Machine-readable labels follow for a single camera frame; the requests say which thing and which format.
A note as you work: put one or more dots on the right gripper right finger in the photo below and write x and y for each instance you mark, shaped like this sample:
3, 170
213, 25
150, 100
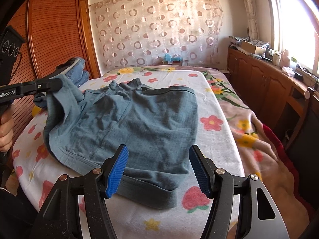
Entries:
218, 186

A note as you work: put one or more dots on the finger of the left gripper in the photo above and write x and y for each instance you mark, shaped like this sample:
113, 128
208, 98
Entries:
9, 93

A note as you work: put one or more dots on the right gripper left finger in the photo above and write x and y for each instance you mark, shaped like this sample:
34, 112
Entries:
100, 184

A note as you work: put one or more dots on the grey-blue shorts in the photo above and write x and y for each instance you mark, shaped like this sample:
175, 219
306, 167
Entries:
158, 126

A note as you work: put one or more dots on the person's left hand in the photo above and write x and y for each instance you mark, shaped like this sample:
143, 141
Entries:
6, 129

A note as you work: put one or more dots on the yellow cloth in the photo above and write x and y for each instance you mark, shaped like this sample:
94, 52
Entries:
35, 110

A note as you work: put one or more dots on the wooden louvered wardrobe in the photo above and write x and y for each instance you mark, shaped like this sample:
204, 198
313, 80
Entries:
54, 31

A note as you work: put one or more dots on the pink floral blanket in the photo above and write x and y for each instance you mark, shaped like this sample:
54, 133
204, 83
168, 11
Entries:
260, 150

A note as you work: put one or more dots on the folded blue jeans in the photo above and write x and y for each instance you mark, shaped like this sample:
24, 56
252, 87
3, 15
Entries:
74, 70

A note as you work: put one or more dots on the long wooden cabinet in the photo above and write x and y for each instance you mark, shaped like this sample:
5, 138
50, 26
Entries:
277, 100

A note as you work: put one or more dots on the circle-patterned sheer curtain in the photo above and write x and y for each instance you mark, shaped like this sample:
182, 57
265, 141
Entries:
131, 33

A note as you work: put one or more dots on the blue item on headboard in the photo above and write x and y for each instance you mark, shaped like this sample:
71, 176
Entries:
168, 58

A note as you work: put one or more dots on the pink figurine on cabinet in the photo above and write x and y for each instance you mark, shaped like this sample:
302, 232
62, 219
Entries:
285, 60

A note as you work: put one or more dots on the cardboard box on cabinet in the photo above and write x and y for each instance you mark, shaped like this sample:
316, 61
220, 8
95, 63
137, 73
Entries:
252, 48

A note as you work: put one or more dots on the beige side curtain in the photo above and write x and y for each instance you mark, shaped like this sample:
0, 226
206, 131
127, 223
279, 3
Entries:
250, 7

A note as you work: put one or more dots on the window with wooden frame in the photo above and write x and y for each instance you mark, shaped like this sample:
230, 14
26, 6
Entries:
296, 32

